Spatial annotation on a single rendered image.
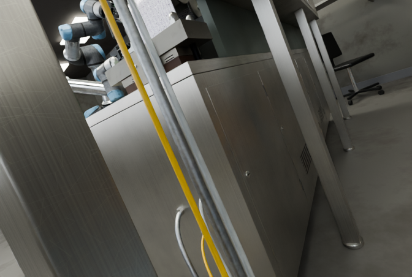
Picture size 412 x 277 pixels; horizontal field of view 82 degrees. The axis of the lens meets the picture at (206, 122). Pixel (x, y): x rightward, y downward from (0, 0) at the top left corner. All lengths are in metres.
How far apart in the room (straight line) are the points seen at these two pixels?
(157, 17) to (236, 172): 0.69
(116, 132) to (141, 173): 0.18
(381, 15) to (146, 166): 4.06
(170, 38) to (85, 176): 0.63
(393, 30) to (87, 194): 4.39
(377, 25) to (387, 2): 0.30
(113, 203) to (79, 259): 0.04
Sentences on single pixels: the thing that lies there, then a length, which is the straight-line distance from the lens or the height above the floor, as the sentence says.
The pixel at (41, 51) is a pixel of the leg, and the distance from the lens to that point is 0.21.
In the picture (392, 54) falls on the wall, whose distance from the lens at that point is 4.47.
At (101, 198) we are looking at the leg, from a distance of 0.20.
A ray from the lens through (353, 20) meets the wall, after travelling 4.49.
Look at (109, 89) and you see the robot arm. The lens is 1.27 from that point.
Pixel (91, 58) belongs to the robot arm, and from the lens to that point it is 1.81.
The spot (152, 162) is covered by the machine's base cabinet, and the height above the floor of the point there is 0.66.
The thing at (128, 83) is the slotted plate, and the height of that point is 0.95.
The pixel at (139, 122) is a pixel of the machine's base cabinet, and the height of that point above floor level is 0.80.
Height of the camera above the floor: 0.78
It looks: 5 degrees down
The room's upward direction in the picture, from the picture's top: 23 degrees counter-clockwise
